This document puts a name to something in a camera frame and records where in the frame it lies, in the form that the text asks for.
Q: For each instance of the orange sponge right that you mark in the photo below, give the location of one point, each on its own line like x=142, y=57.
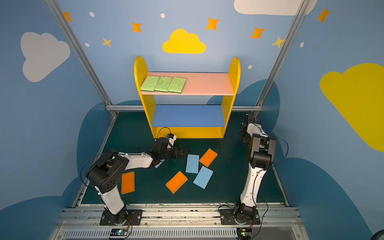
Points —
x=208, y=157

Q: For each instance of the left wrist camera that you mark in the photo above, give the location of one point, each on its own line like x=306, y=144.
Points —
x=171, y=139

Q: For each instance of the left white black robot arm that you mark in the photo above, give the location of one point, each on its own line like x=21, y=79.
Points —
x=106, y=172

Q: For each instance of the orange sponge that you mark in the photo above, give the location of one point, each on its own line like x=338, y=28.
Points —
x=128, y=183
x=176, y=182
x=208, y=157

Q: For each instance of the blue sponge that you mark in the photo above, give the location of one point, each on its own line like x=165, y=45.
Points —
x=156, y=166
x=192, y=166
x=203, y=177

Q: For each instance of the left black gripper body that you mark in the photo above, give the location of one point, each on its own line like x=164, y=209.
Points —
x=177, y=151

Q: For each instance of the green sponge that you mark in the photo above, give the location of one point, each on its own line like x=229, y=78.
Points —
x=149, y=83
x=162, y=84
x=177, y=84

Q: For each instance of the aluminium rail base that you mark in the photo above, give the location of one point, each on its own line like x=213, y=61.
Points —
x=180, y=222

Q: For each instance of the left controller board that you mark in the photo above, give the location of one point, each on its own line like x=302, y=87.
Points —
x=118, y=233

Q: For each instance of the right controller board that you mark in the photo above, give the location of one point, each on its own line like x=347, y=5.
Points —
x=244, y=233

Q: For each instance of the orange sponge centre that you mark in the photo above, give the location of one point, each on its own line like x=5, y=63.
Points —
x=176, y=182

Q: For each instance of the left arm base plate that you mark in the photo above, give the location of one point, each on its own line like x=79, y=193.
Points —
x=123, y=218

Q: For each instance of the orange sponge front left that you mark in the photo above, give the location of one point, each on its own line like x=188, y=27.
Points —
x=128, y=183

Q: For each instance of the controller board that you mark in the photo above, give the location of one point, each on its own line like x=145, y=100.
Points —
x=118, y=233
x=244, y=233

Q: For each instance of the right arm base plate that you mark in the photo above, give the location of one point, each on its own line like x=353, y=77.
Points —
x=240, y=217

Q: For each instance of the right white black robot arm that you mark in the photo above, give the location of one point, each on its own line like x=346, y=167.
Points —
x=260, y=158

